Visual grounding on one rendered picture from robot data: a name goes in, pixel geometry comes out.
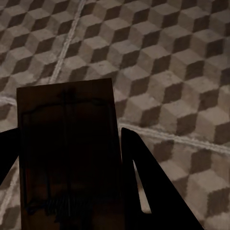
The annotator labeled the mousetrap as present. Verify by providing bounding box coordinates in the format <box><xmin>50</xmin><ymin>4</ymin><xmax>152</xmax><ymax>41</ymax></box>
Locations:
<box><xmin>16</xmin><ymin>78</ymin><xmax>126</xmax><ymax>230</ymax></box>

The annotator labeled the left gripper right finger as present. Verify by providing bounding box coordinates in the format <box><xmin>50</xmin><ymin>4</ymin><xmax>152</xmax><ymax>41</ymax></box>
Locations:
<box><xmin>121</xmin><ymin>127</ymin><xmax>204</xmax><ymax>230</ymax></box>

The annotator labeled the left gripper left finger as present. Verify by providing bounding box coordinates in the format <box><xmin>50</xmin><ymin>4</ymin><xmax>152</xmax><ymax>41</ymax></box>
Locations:
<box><xmin>0</xmin><ymin>127</ymin><xmax>21</xmax><ymax>185</ymax></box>

